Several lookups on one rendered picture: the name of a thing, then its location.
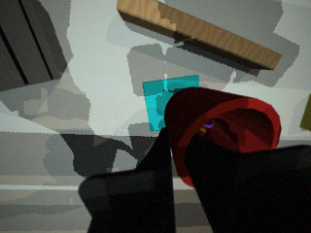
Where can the yellow flat block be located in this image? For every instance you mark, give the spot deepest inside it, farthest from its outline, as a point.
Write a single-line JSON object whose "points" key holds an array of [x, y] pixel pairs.
{"points": [[306, 118]]}

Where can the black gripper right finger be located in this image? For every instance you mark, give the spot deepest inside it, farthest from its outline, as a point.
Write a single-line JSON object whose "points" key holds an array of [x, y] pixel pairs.
{"points": [[218, 174]]}

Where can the purple marble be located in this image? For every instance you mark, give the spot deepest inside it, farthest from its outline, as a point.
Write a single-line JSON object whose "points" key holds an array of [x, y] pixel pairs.
{"points": [[209, 124]]}

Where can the dark red cup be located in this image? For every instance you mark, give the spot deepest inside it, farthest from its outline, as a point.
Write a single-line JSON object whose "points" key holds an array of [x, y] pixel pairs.
{"points": [[241, 123]]}

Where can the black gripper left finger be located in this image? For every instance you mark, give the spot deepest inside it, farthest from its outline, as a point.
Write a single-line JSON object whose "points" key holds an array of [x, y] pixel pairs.
{"points": [[150, 182]]}

